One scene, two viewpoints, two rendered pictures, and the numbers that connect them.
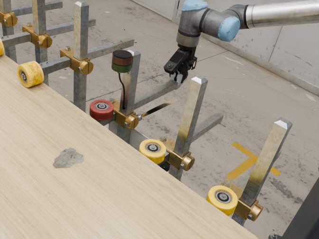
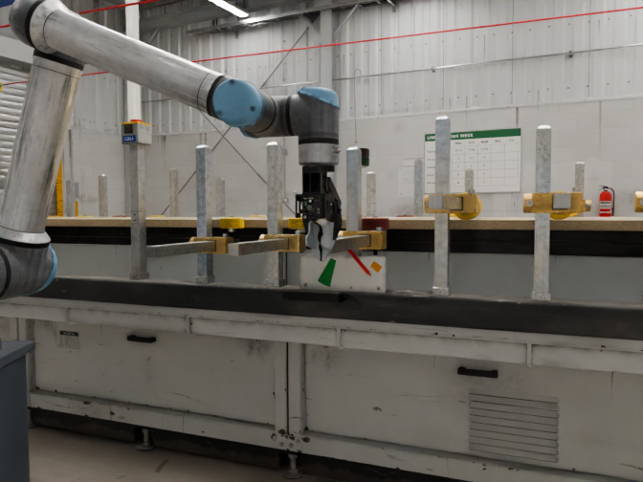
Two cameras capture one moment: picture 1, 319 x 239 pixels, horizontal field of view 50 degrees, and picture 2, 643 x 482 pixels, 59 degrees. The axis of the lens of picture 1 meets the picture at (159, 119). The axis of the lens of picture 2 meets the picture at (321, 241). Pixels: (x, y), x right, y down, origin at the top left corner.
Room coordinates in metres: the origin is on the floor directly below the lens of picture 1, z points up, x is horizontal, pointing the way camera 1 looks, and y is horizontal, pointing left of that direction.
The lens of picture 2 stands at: (2.53, -0.31, 0.93)
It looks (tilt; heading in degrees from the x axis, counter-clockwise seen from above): 3 degrees down; 168
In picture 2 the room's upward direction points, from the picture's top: straight up
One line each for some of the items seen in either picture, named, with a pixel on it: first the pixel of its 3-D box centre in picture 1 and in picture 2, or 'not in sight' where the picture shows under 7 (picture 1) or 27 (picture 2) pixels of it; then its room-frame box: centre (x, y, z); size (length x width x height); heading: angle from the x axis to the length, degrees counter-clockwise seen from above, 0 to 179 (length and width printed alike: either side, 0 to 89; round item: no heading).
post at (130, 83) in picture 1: (126, 112); (353, 231); (0.97, 0.12, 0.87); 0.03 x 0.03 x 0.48; 56
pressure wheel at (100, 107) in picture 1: (100, 118); (375, 235); (0.93, 0.20, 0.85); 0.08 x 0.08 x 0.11
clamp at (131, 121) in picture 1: (120, 114); (362, 239); (0.98, 0.14, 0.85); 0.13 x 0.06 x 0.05; 56
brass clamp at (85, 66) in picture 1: (76, 61); (451, 204); (1.12, 0.35, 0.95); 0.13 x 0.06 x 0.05; 56
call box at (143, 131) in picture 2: not in sight; (136, 135); (0.55, -0.51, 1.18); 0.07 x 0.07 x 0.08; 56
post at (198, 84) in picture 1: (182, 143); (275, 222); (0.83, -0.09, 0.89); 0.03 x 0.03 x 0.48; 56
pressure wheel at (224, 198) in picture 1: (218, 209); (232, 233); (0.63, -0.20, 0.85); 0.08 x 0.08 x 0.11
